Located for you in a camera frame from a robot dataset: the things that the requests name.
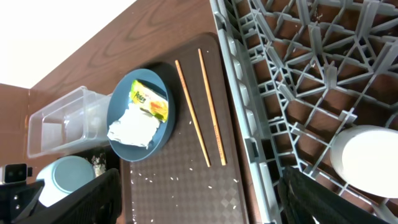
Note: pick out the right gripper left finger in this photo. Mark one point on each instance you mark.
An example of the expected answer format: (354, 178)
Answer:
(99, 201)

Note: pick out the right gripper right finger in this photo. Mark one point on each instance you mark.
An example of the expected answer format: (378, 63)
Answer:
(306, 201)

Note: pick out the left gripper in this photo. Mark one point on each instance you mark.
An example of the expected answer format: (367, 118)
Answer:
(18, 201)

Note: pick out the light blue bowl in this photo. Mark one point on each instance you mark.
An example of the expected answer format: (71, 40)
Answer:
(63, 177)

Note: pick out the white cup pink inside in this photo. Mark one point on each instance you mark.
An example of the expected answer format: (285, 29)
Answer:
(365, 156)

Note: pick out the white napkin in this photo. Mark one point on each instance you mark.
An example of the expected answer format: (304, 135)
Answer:
(135, 127)

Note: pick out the yellow snack wrapper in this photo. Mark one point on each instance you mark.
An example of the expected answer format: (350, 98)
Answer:
(149, 101)

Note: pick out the grey dishwasher rack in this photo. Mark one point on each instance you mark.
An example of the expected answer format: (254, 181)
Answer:
(300, 72)

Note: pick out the pile of rice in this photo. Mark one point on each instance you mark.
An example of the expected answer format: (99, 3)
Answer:
(98, 163)

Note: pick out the black rectangular tray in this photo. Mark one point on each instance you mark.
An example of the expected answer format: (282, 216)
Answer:
(112, 159)

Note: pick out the clear plastic bin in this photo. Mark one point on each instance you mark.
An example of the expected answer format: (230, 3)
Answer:
(73, 123)

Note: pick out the right wooden chopstick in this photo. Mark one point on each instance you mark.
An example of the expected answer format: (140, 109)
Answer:
(212, 110)

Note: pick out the wooden chopstick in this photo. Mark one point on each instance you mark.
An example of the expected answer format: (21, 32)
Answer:
(212, 110)
(192, 112)

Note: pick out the brown serving tray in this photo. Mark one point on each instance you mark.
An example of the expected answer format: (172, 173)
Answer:
(175, 185)

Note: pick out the blue plate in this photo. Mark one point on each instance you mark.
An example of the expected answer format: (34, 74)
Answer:
(119, 103)

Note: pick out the left wooden chopstick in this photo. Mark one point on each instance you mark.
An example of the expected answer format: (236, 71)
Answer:
(192, 112)

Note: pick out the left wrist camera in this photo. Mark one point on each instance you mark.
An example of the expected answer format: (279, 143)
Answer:
(12, 174)

